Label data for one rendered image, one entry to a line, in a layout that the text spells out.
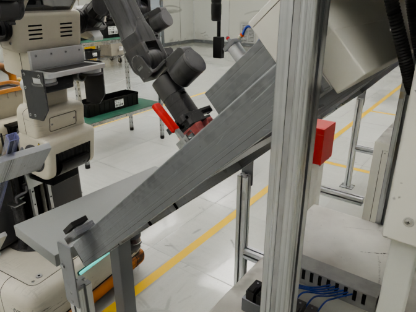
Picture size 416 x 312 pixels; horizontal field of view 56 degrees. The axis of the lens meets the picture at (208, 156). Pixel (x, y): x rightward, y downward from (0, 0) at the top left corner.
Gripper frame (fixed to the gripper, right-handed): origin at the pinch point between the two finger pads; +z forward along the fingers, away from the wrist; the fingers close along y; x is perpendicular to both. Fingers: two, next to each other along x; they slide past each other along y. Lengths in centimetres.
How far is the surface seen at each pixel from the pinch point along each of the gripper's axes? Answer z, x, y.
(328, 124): 9, 15, 87
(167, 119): -6.4, -11.1, -17.6
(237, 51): -8.0, -26.1, -11.9
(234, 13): -367, 411, 858
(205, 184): 3.6, 32.6, 26.1
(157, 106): -9.4, -10.8, -17.4
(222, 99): -2.7, -22.4, -17.0
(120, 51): -321, 440, 448
